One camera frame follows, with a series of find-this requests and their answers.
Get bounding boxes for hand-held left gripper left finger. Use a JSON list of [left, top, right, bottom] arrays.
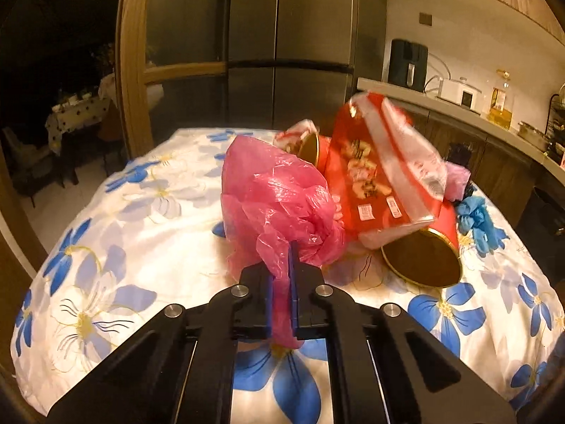
[[46, 263, 276, 424]]

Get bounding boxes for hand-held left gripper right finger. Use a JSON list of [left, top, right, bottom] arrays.
[[288, 243, 517, 424]]

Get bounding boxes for blue floral tablecloth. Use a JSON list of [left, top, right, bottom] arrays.
[[11, 127, 565, 411]]

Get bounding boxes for red and white snack bag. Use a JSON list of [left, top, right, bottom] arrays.
[[324, 92, 448, 248]]

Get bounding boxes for crumpled red white wrapper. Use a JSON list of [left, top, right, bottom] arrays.
[[273, 119, 319, 153]]

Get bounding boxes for blue plastic gloves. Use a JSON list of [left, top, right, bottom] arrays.
[[454, 196, 497, 254]]

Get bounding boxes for small pink plastic bag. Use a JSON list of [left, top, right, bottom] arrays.
[[444, 161, 473, 201]]

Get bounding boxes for black plastic object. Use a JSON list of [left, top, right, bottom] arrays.
[[446, 141, 475, 169]]

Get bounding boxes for white plastic bag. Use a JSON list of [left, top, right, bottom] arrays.
[[98, 73, 165, 113]]

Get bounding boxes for wooden kitchen counter cabinets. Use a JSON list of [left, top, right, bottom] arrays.
[[357, 77, 565, 230]]

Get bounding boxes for black air fryer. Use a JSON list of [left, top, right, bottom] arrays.
[[387, 39, 429, 93]]

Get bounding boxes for white rice cooker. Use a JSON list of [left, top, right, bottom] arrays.
[[437, 77, 484, 110]]

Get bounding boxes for grey steel refrigerator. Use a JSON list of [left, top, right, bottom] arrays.
[[227, 0, 389, 131]]

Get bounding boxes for wooden glass panel door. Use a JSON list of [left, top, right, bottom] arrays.
[[115, 0, 232, 157]]

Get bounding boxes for polka dot covered table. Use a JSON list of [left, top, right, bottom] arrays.
[[45, 95, 111, 155]]

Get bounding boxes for cooking oil bottle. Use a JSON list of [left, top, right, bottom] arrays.
[[488, 70, 515, 130]]

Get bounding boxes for dark dining chair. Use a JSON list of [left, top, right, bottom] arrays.
[[2, 126, 67, 208]]

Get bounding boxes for metal pot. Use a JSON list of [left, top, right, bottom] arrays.
[[517, 120, 550, 151]]

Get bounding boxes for black wire dish rack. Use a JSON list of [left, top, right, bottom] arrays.
[[545, 84, 565, 160]]

